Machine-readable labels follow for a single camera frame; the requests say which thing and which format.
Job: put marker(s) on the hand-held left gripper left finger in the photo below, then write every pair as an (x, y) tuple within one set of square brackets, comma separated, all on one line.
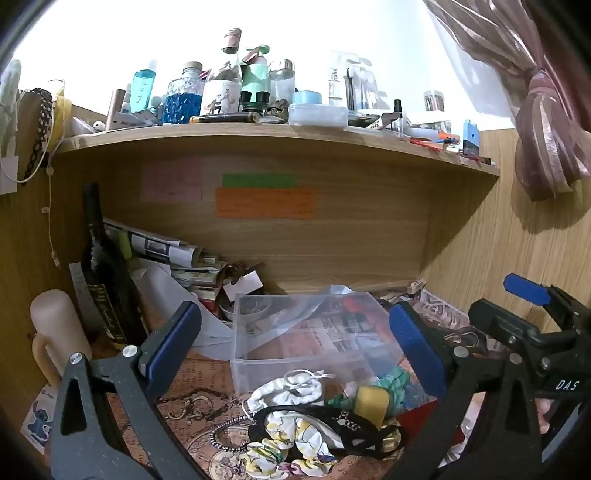
[(178, 339)]

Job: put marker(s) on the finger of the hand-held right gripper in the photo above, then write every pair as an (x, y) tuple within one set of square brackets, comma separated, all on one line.
[(501, 321), (524, 286)]

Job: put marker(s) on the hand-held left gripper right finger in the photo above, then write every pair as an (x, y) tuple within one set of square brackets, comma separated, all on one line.
[(415, 353)]

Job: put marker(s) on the green knitted cloth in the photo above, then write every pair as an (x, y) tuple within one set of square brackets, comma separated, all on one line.
[(392, 382)]

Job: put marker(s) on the yellow sponge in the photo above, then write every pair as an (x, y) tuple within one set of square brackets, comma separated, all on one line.
[(371, 405)]

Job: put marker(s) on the clear plastic storage box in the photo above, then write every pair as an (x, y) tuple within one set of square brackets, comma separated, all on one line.
[(318, 341)]

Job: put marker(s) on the black lace headband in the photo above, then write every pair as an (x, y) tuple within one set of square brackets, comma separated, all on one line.
[(332, 427)]

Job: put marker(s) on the white yellow printed scrunchie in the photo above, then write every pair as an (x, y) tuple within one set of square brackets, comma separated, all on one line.
[(277, 438)]

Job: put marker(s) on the person's right hand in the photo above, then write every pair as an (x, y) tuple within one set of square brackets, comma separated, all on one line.
[(545, 415)]

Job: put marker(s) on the white paper sheet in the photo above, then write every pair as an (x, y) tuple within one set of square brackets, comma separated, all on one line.
[(173, 314)]

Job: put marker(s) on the flat newspaper sheet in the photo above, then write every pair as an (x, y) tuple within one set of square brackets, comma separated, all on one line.
[(436, 309)]

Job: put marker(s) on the pile of small books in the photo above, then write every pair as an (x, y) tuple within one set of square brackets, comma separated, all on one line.
[(203, 279)]

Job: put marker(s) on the red cloth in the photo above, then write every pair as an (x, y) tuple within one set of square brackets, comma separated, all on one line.
[(418, 422)]

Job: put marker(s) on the white ceramic bowl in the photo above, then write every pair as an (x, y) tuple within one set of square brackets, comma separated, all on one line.
[(247, 310)]

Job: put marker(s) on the brown printed table mat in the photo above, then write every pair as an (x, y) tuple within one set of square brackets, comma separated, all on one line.
[(198, 415)]

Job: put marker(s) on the dark wine bottle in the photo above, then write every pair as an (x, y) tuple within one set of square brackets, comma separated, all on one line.
[(104, 286)]

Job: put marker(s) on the rolled newspaper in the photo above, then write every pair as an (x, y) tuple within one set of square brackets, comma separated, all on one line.
[(154, 247)]

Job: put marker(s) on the metal ruler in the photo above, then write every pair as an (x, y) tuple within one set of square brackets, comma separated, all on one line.
[(79, 290)]

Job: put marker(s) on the small blue box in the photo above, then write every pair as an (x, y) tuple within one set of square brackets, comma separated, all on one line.
[(471, 138)]

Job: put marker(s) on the pink sticky note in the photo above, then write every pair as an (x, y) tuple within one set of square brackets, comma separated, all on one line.
[(171, 179)]

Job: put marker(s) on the blue cartoon sticker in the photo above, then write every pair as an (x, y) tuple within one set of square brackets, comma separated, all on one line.
[(39, 420)]

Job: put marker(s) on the orange sticky note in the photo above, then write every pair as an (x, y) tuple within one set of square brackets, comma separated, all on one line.
[(265, 203)]

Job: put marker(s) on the green sticky note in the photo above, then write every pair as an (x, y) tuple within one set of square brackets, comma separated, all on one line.
[(258, 180)]

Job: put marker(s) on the pink brown curtain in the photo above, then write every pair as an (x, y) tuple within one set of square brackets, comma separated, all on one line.
[(521, 87)]

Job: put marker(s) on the glass jar with metal lid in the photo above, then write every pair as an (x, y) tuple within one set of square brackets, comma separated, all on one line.
[(434, 101)]

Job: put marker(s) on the wooden shelf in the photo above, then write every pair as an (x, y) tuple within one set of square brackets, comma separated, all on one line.
[(277, 138)]

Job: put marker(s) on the white toy airplane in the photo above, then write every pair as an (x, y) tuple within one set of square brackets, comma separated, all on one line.
[(132, 119)]

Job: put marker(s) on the black gold pen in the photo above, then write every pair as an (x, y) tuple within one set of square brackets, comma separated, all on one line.
[(224, 118)]

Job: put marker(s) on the brown cardboard tube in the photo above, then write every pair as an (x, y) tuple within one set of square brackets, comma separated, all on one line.
[(115, 110)]

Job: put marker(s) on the blue liquid glass bottle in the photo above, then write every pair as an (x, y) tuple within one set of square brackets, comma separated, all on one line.
[(183, 99)]

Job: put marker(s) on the black lace ribbon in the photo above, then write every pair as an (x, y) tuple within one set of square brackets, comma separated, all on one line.
[(40, 134)]

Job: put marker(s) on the yellow tape roll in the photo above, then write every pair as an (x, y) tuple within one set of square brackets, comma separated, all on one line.
[(63, 115)]

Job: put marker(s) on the teal plastic bottle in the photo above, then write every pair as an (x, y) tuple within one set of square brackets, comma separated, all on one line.
[(141, 90)]

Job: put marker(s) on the clear round plastic container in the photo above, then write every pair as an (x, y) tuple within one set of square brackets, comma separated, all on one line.
[(317, 115)]

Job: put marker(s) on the clear corked bottle with figures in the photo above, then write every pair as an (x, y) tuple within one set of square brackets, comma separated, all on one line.
[(224, 85)]

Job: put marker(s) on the clear tool package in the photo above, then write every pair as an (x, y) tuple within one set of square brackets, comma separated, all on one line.
[(353, 83)]

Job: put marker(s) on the mint green pump bottle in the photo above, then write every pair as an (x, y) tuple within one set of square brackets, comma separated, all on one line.
[(255, 76)]

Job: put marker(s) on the light blue tape roll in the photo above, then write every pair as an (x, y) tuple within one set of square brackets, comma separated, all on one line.
[(307, 97)]

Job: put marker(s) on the clear glass jar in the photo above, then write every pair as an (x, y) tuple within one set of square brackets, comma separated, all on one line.
[(282, 82)]

